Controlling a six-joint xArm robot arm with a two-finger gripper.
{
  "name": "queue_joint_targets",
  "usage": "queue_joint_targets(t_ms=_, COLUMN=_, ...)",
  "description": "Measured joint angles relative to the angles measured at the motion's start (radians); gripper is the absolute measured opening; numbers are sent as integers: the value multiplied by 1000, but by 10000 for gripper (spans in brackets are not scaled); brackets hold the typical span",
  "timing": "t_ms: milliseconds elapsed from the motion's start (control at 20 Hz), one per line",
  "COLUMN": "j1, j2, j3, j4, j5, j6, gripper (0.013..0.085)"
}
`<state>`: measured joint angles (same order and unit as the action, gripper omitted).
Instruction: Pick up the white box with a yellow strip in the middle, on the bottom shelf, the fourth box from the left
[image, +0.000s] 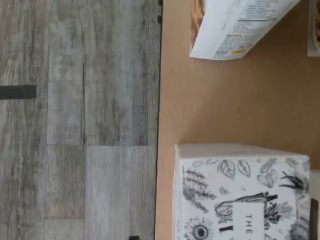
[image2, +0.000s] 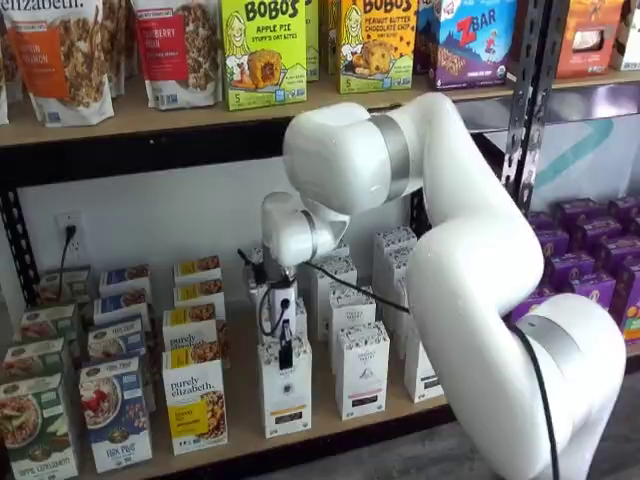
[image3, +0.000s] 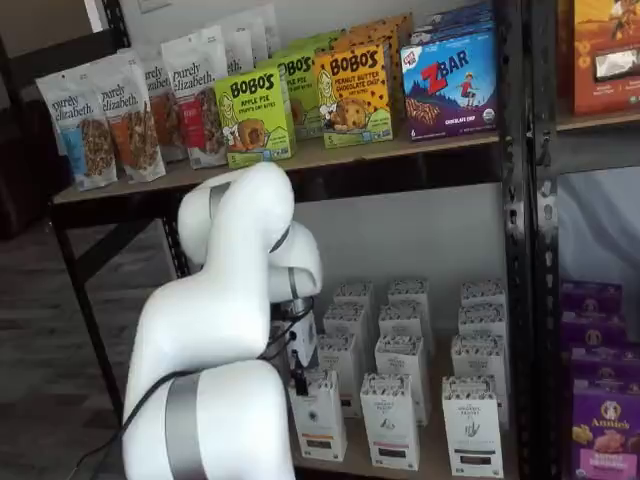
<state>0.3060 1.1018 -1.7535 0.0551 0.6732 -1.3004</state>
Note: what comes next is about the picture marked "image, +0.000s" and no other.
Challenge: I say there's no white botanical box dark strip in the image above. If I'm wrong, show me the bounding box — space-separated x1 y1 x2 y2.
174 143 311 240

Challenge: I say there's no white granola box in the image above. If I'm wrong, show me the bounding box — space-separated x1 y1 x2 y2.
189 0 302 61
306 0 320 58

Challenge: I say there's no black flat strip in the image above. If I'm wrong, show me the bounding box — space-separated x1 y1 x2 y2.
0 84 38 100

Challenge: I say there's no black metal shelving frame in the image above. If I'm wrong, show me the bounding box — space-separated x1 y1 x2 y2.
154 0 165 240

